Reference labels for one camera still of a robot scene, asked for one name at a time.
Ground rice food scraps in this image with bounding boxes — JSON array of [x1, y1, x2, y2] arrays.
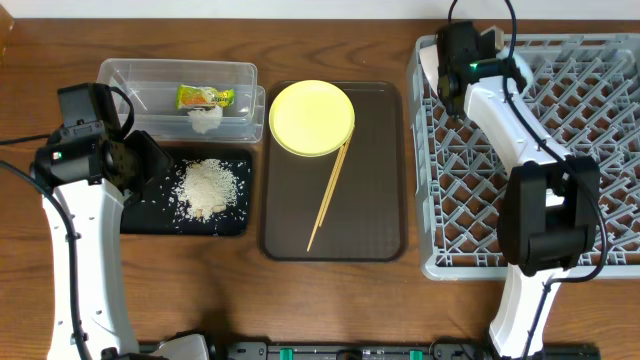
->
[[169, 158, 249, 223]]

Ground white tissue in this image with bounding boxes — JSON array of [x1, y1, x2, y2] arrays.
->
[[187, 106, 223, 134]]

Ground green snack wrapper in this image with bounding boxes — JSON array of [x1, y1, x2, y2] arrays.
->
[[175, 85, 235, 109]]

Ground yellow plate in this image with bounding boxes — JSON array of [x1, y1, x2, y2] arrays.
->
[[269, 80, 356, 157]]

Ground long wooden chopstick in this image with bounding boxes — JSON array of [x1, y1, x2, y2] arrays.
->
[[306, 136, 352, 252]]

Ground light blue bowl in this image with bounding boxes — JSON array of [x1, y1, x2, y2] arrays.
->
[[507, 53, 534, 96]]

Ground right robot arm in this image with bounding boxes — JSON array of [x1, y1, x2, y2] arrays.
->
[[420, 22, 604, 359]]

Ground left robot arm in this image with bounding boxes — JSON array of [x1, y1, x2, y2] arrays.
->
[[30, 127, 209, 359]]

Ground grey dishwasher rack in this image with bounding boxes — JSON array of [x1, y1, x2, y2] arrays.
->
[[406, 34, 639, 281]]

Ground black plastic tray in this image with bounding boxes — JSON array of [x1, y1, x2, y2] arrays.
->
[[121, 144, 253, 237]]

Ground clear plastic bin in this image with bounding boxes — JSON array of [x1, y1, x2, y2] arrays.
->
[[97, 58, 266, 144]]

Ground brown serving tray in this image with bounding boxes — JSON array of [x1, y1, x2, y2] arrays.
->
[[258, 81, 408, 262]]

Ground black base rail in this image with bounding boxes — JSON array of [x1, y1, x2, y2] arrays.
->
[[139, 340, 601, 360]]

